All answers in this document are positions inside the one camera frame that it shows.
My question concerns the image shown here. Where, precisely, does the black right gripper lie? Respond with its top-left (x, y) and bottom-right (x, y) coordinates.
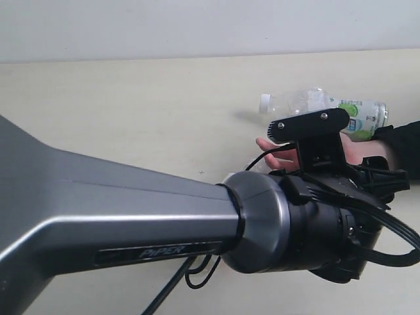
top-left (334, 157), bottom-right (409, 284)

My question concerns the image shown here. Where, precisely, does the butterfly label clear bottle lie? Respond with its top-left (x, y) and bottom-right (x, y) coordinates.
top-left (222, 158), bottom-right (272, 184)

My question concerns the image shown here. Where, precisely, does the black sleeved forearm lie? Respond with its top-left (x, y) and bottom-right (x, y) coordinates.
top-left (373, 121), bottom-right (419, 182)

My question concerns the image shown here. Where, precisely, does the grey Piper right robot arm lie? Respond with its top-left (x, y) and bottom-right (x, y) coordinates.
top-left (1, 109), bottom-right (419, 314)

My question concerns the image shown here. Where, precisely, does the lime label water bottle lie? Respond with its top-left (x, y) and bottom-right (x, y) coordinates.
top-left (259, 88), bottom-right (389, 142)

